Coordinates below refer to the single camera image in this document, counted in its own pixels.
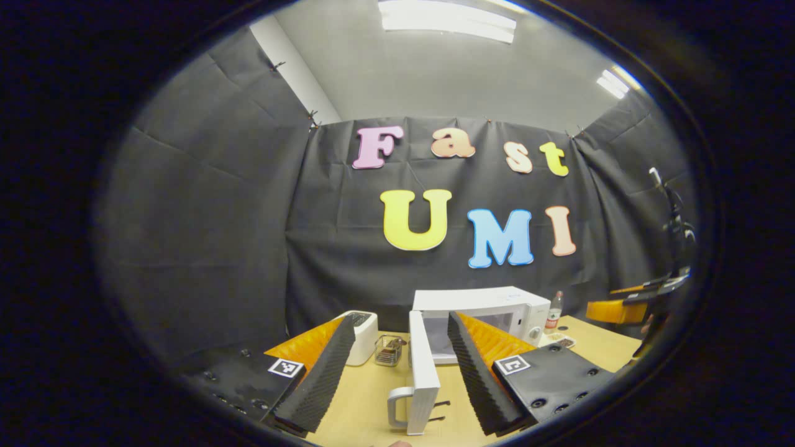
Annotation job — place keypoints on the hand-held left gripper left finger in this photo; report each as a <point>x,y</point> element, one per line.
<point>317,385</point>

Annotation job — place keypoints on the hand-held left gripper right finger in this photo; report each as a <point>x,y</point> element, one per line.
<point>481,379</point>

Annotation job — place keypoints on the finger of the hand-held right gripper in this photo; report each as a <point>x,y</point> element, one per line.
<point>615,311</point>

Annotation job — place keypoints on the white microwave oven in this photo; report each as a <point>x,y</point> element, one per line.
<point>422,372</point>

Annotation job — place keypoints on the clear bottle with red label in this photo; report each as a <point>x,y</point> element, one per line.
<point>553,316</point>

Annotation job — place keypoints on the white divided dish of beans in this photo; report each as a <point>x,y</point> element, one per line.
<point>559,340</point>

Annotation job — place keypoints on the white toaster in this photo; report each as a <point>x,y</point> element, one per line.
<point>363,341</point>

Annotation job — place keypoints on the black backdrop cloth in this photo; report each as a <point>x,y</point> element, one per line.
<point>217,248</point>

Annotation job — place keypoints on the small ceiling light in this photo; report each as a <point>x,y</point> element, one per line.
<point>612,84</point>

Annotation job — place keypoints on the long ceiling light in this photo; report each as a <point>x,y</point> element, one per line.
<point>447,22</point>

